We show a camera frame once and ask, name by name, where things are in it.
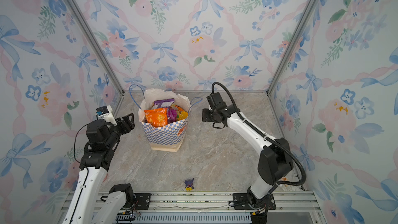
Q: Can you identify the orange corn chips bag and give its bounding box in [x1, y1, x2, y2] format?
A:
[144, 108, 168, 128]

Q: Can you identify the blue checkered paper bag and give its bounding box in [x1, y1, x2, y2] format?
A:
[137, 89, 203, 152]

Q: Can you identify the yellow mango candy bag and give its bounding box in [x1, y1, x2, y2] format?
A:
[176, 111, 189, 121]

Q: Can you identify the small purple snack packet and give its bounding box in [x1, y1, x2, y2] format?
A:
[151, 98, 175, 110]

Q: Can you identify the Fox's fruits candy bag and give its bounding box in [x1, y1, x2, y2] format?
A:
[171, 104, 184, 112]

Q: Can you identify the purple grape candy bag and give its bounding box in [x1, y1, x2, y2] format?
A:
[167, 108, 177, 124]

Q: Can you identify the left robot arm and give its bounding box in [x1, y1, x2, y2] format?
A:
[62, 114, 135, 224]

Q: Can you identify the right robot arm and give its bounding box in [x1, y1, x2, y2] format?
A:
[202, 105, 294, 208]

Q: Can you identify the purple toy figure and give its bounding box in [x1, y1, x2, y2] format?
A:
[184, 178, 194, 191]

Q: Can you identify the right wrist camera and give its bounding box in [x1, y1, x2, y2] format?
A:
[206, 92, 227, 111]

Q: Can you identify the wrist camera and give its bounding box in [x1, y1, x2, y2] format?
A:
[96, 105, 117, 126]
[206, 92, 227, 111]

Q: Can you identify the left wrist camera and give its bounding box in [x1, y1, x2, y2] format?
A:
[96, 105, 117, 126]

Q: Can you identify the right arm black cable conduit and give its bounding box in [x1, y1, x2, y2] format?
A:
[211, 81, 307, 187]

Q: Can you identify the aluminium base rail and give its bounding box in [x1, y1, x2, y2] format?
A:
[58, 191, 324, 224]

